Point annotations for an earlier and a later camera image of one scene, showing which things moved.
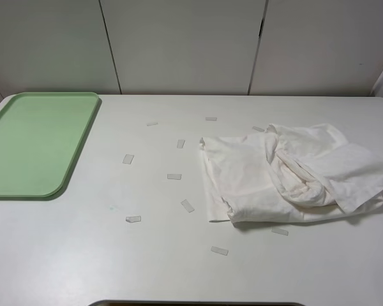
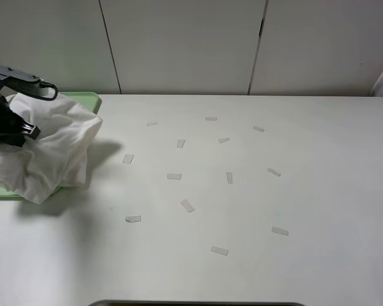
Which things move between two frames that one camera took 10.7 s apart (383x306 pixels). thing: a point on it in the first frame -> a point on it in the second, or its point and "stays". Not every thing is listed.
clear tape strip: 133,218 stays
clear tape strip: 175,176 stays
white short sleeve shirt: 292,173 -> 56,157
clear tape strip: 221,251 stays
